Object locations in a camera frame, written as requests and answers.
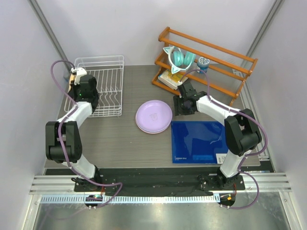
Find purple plate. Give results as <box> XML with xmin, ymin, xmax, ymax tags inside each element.
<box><xmin>135</xmin><ymin>100</ymin><xmax>173</xmax><ymax>131</ymax></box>

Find orange plate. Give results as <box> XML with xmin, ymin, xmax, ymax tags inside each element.
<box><xmin>67</xmin><ymin>74</ymin><xmax>75</xmax><ymax>93</ymax></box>

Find pink plate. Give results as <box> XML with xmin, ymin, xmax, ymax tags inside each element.
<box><xmin>139</xmin><ymin>128</ymin><xmax>167</xmax><ymax>134</ymax></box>

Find blue plate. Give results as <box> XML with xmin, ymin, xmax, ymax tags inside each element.
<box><xmin>136</xmin><ymin>121</ymin><xmax>170</xmax><ymax>129</ymax></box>

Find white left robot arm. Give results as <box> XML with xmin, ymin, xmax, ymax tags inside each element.
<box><xmin>45</xmin><ymin>74</ymin><xmax>102</xmax><ymax>191</ymax></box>

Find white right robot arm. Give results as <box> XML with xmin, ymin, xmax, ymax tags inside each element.
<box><xmin>173</xmin><ymin>82</ymin><xmax>262</xmax><ymax>189</ymax></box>

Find orange wooden shelf rack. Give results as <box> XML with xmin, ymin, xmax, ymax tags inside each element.
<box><xmin>152</xmin><ymin>27</ymin><xmax>257</xmax><ymax>106</ymax></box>

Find yellow book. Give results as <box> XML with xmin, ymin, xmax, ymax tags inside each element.
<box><xmin>158</xmin><ymin>69</ymin><xmax>182</xmax><ymax>90</ymax></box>

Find blue folder mat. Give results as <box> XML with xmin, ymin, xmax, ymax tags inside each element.
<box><xmin>171</xmin><ymin>121</ymin><xmax>228</xmax><ymax>164</ymax></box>

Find teal cat-ear headphones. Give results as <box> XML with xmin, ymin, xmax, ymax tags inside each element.
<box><xmin>163</xmin><ymin>46</ymin><xmax>196</xmax><ymax>74</ymax></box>

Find blue lidded jar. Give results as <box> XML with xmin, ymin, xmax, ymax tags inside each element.
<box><xmin>197</xmin><ymin>57</ymin><xmax>210</xmax><ymax>74</ymax></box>

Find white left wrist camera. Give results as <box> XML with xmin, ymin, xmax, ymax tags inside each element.
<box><xmin>71</xmin><ymin>67</ymin><xmax>87</xmax><ymax>85</ymax></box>

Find white wire dish rack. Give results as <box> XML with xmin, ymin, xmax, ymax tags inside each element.
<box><xmin>74</xmin><ymin>55</ymin><xmax>124</xmax><ymax>117</ymax></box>

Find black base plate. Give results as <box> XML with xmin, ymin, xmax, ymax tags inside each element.
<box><xmin>73</xmin><ymin>167</ymin><xmax>245</xmax><ymax>196</ymax></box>

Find aluminium slotted rail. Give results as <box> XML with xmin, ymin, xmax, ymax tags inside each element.
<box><xmin>40</xmin><ymin>194</ymin><xmax>220</xmax><ymax>204</ymax></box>

